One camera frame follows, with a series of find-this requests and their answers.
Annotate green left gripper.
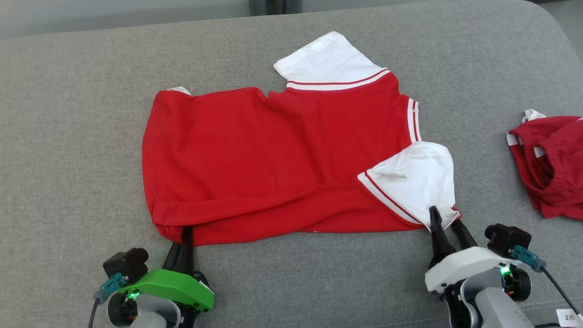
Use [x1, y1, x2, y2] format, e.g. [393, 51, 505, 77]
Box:
[108, 226, 215, 327]

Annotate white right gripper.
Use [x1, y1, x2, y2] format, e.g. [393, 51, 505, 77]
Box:
[424, 205, 532, 302]

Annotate red and white shirt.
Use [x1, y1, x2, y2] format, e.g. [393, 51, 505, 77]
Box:
[142, 31, 461, 247]

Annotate red shorts with white stripes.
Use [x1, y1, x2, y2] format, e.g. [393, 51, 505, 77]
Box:
[506, 109, 583, 220]

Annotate grey fabric sofa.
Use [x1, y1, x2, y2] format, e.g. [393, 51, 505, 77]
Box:
[0, 0, 583, 328]

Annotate left cable with teal connector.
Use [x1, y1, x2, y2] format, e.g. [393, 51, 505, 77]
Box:
[88, 272, 129, 328]

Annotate white cable label tag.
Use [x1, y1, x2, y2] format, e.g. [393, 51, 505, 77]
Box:
[556, 308, 583, 328]

